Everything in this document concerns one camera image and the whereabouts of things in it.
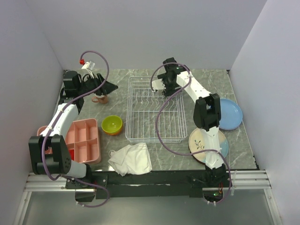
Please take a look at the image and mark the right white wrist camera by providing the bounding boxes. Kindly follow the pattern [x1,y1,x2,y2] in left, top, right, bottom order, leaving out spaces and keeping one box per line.
[151,79,165,92]

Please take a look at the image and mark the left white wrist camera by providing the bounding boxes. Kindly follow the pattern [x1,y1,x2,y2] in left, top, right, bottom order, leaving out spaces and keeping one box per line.
[81,60,95,78]

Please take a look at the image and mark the light blue plate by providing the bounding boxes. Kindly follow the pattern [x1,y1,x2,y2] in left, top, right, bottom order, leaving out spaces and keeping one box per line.
[219,98,243,130]

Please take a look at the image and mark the white wire dish rack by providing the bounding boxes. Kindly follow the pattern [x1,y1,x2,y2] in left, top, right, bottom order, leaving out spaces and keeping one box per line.
[125,76,188,143]

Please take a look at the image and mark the black base beam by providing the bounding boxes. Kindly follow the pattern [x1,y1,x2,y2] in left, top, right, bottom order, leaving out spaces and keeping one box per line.
[65,164,261,203]

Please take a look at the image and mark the yellow-green bowl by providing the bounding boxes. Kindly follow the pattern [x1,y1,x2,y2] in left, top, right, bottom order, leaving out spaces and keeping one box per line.
[101,115,123,128]

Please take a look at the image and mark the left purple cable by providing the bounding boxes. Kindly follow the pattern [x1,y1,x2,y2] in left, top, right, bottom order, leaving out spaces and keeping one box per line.
[41,50,110,208]

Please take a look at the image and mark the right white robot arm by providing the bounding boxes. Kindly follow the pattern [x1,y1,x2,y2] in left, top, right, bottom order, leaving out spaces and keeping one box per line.
[150,58,229,187]

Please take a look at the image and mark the aluminium rail frame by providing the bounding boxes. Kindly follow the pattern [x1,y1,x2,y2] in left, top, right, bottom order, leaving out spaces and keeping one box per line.
[14,170,282,225]

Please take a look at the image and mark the red item in tray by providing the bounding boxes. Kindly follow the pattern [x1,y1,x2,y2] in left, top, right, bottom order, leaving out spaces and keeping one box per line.
[69,150,75,160]

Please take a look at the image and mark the purple cable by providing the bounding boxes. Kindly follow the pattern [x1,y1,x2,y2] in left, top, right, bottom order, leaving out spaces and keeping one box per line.
[150,63,233,205]
[41,50,110,208]

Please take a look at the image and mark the white cloth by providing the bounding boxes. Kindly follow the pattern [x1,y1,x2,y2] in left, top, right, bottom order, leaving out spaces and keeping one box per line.
[108,143,152,176]

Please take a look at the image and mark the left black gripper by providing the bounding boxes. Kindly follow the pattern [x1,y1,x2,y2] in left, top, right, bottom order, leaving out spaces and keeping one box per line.
[77,73,118,97]

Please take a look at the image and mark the pink printed ceramic mug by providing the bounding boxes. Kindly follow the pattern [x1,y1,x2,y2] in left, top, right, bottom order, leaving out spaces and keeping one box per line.
[91,94,109,105]

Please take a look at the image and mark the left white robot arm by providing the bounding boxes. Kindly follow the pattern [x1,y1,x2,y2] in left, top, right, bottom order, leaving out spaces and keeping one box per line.
[29,71,118,188]

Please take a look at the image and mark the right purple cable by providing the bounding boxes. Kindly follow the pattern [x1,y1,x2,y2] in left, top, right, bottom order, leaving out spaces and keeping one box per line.
[150,63,233,205]

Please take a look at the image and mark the beige blue leaf plate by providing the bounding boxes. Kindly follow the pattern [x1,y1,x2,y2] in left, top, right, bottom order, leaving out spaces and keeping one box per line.
[188,128,229,164]

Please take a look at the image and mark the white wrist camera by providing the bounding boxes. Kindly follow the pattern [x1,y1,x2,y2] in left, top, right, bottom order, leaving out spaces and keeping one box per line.
[81,60,95,78]
[151,79,165,92]

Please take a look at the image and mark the pink compartment tray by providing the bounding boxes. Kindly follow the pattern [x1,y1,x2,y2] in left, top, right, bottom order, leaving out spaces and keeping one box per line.
[37,118,102,164]

